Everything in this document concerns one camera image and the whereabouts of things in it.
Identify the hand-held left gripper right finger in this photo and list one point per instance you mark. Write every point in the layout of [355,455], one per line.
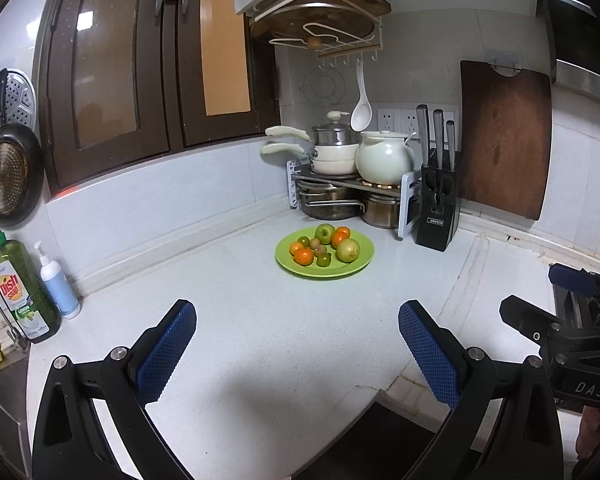
[427,355]

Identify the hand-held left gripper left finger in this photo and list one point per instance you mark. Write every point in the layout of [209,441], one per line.
[167,350]

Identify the white pump bottle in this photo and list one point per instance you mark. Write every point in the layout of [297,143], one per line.
[60,287]

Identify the white ladle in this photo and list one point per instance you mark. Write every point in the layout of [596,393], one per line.
[361,112]

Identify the black frying pan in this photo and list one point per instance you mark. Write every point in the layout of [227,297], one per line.
[34,170]

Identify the small green citrus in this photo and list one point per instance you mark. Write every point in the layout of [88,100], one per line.
[305,241]

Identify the green dish soap bottle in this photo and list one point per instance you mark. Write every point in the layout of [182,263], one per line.
[22,290]

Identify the green apple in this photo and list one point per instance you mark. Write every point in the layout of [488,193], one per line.
[324,232]

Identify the perforated steel steamer plate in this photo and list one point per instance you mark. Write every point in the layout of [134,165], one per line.
[17,95]

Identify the wide steel pot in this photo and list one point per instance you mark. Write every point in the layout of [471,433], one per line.
[327,205]

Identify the white wall socket panel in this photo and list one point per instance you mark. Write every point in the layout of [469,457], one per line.
[400,120]

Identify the chrome sink faucet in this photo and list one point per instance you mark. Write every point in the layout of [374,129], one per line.
[17,341]

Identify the person's right hand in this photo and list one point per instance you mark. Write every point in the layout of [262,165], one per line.
[589,432]

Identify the cream saucepan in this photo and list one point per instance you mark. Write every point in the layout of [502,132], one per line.
[335,152]
[330,166]

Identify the yellow pear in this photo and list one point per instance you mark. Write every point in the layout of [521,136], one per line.
[347,250]

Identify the black knife block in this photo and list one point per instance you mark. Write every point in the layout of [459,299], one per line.
[435,220]

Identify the wooden bead trivet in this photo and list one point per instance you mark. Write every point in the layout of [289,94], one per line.
[375,184]

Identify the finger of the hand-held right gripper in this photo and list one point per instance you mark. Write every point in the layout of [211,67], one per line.
[575,277]
[522,316]

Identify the round wooden board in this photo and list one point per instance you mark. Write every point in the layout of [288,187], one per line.
[300,22]

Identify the brown framed cabinet door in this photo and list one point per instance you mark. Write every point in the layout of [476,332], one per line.
[225,35]
[110,70]

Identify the small orange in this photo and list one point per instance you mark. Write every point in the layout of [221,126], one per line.
[337,241]

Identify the grey pot rack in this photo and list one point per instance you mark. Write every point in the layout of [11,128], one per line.
[406,205]

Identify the steel pot with lid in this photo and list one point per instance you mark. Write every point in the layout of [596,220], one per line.
[332,135]

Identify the green plate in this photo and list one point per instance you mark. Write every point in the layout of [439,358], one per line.
[350,267]

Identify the black scissors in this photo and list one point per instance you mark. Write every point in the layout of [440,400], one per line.
[442,185]

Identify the steel range hood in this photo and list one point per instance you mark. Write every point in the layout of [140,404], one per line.
[580,75]

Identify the small green tomato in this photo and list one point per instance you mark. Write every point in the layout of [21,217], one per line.
[323,260]

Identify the large brown cutting board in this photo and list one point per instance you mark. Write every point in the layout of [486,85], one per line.
[505,140]

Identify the large brass mesh strainer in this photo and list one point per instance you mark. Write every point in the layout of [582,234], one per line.
[5,180]

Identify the orange tangerine with stem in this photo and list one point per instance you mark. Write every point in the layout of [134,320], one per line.
[303,257]

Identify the white ceramic pot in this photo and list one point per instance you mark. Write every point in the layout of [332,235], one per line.
[384,160]

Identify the steel sink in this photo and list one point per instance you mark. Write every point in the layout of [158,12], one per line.
[0,410]

